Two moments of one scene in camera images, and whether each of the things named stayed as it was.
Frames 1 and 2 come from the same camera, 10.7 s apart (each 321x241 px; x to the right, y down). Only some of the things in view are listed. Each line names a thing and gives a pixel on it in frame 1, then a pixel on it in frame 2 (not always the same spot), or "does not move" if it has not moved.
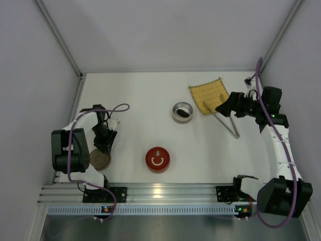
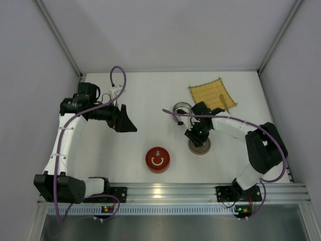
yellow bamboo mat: x=209 y=92 does not move
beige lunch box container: x=184 y=106 does not move
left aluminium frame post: x=55 y=31 does not move
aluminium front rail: x=72 y=194 does not move
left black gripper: x=104 y=140 to x=116 y=117
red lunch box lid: x=157 y=157 does not move
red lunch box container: x=161 y=170 does not move
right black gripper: x=233 y=101 to x=194 y=138
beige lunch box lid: x=100 y=160 to x=200 y=150
